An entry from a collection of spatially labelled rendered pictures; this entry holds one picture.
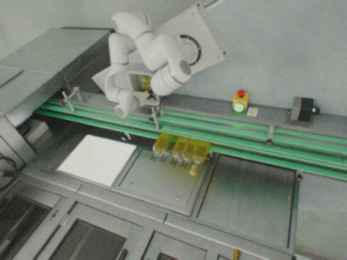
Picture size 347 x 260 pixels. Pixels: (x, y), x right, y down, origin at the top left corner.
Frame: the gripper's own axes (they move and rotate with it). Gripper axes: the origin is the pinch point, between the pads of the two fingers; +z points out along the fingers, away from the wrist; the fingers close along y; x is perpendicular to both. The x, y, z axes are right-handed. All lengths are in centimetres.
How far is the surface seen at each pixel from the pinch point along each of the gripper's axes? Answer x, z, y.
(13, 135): -22, -43, -72
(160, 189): -40, -34, 23
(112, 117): -17.1, -8.6, -22.5
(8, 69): 2, 0, -123
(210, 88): 5.4, 4.2, 37.6
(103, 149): -36.5, -18.6, -25.7
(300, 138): -7, -11, 84
